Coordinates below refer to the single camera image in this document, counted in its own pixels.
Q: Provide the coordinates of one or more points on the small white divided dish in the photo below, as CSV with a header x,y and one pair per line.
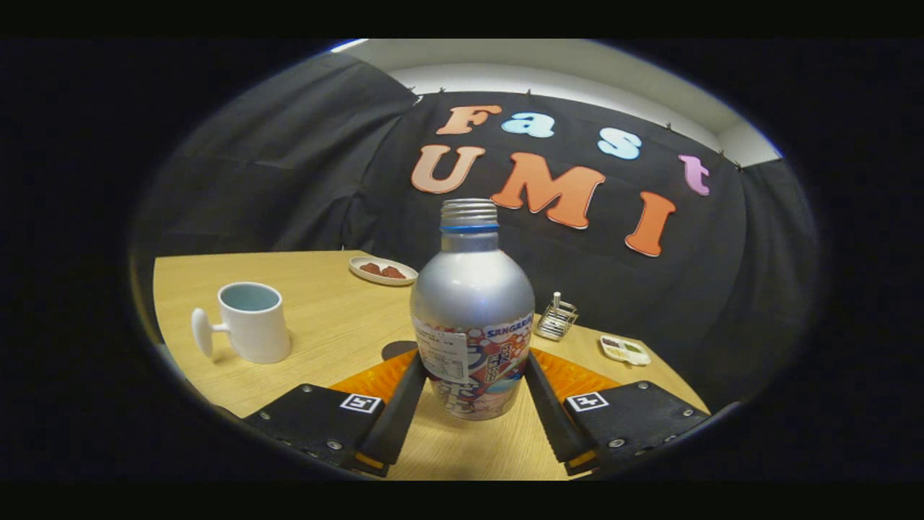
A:
x,y
624,351

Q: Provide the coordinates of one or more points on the dark brown round coaster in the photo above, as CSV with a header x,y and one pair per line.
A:
x,y
397,349

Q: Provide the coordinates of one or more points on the white round plate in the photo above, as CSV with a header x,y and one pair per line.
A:
x,y
357,273

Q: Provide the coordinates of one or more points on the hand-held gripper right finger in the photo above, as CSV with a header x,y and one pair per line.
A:
x,y
552,415

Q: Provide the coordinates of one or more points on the wooden table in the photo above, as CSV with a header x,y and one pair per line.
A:
x,y
325,318

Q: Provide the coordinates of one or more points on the reddish brown food pieces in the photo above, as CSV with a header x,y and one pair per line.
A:
x,y
392,272

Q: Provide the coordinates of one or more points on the black backdrop cloth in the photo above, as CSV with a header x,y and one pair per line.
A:
x,y
289,159

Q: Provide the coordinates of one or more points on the silver juice bottle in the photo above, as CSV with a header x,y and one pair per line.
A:
x,y
473,296

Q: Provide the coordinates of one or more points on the white cup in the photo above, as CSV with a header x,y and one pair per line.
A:
x,y
256,332

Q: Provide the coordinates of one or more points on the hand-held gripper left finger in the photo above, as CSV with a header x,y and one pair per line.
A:
x,y
401,415

